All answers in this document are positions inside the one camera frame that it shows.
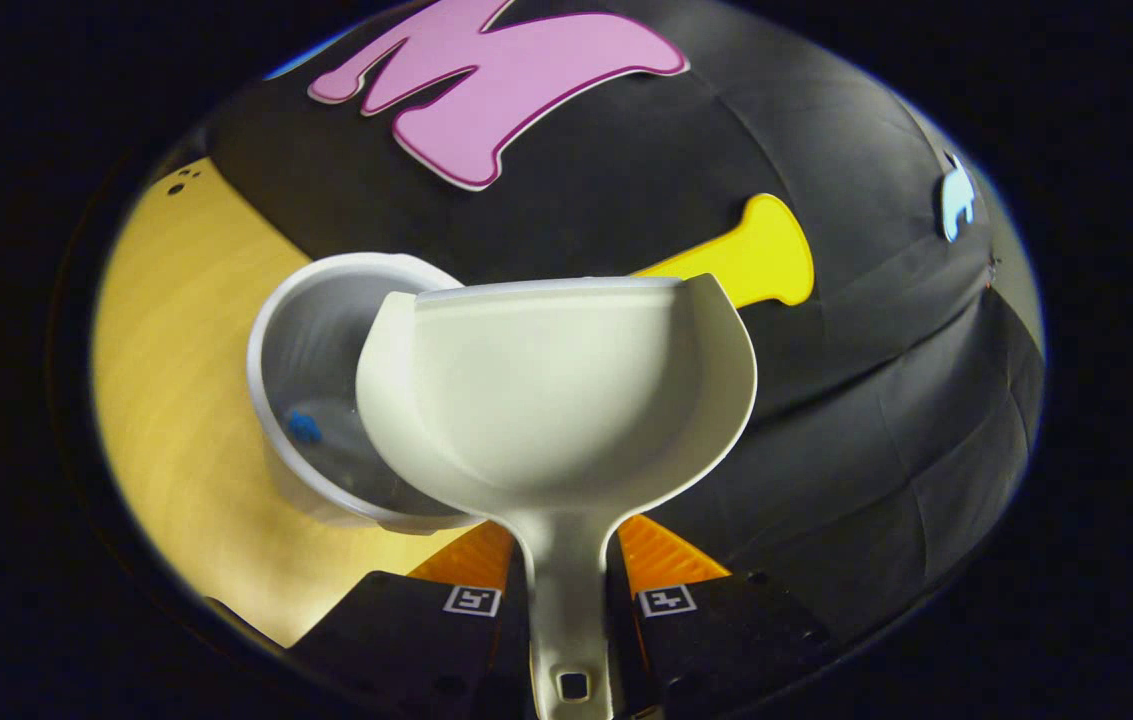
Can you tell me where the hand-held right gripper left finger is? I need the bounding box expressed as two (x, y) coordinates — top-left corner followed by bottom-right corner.
(289, 520), (536, 720)

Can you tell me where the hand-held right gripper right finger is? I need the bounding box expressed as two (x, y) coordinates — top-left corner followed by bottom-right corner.
(609, 513), (839, 718)

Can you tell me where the white dustpan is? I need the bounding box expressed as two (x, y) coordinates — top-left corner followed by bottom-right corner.
(355, 274), (760, 720)

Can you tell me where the white ribbed garbage bin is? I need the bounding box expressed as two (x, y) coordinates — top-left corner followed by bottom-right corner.
(245, 251), (483, 535)

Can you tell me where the wooden desktop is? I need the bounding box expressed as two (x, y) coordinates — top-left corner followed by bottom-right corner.
(90, 157), (489, 650)

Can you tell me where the black backdrop cloth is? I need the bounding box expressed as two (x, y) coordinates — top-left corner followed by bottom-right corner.
(201, 0), (1047, 641)

